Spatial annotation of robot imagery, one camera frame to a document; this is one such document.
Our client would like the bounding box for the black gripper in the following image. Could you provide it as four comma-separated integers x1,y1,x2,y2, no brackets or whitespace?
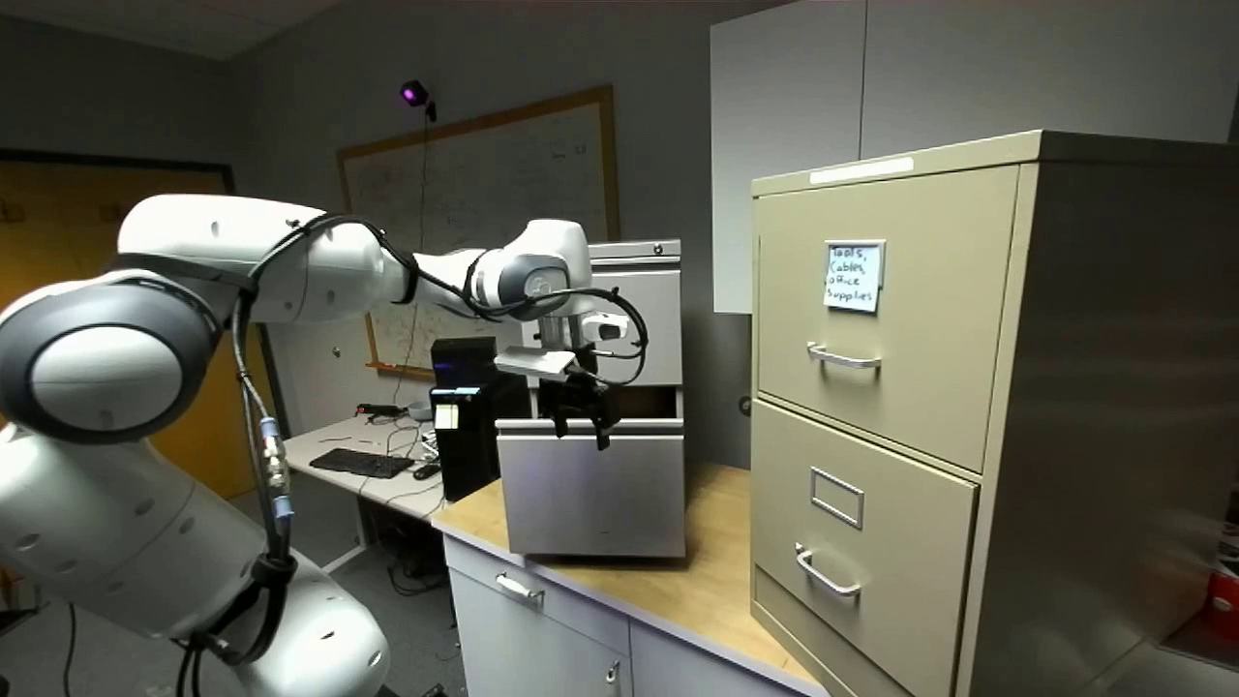
531,373,624,454

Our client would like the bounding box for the gray metal filing cabinet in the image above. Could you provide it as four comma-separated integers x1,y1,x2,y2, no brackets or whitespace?
492,235,694,562

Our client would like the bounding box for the gray counter base cabinet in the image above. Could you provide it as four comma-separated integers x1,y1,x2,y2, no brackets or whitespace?
441,535,829,697

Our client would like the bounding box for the beige cabinet labelled drawer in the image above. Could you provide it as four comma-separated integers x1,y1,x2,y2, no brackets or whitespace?
753,161,1028,476

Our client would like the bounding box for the beige cabinet unlabelled drawer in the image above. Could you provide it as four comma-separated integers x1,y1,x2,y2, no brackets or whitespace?
747,395,984,697

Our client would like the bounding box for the beige metal filing cabinet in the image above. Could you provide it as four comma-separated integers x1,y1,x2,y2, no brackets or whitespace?
747,128,1239,697

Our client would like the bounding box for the black computer tower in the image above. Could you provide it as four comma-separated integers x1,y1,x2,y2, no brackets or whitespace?
432,333,505,506

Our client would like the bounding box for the empty metal label holder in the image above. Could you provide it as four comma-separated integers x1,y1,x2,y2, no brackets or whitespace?
805,464,869,531

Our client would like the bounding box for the black keyboard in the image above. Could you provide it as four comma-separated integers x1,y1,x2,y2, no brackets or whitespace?
305,444,417,484

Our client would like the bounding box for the wood framed whiteboard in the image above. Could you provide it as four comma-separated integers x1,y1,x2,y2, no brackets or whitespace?
335,81,624,386

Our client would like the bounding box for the white handwritten label card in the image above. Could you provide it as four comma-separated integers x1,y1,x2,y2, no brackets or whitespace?
820,235,886,316

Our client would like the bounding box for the yellow wooden door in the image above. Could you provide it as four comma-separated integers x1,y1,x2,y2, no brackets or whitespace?
0,150,279,504

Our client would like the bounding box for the red object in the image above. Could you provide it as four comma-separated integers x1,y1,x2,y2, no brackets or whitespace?
1206,562,1239,630

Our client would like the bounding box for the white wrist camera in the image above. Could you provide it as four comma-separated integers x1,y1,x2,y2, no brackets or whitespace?
567,301,646,359

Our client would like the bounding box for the silver counter drawer handle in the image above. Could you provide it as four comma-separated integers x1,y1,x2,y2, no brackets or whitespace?
492,571,550,611

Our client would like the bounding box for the silver handle of labelled drawer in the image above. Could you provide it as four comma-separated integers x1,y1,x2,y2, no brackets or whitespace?
802,336,886,378

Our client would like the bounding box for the silver handle of unlabelled drawer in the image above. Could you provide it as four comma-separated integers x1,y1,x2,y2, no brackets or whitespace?
789,538,869,604

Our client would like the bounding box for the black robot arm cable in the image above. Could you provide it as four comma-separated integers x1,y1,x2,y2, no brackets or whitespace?
171,211,432,697

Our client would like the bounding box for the wall camera with purple light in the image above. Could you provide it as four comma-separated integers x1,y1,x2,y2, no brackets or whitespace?
394,79,441,128

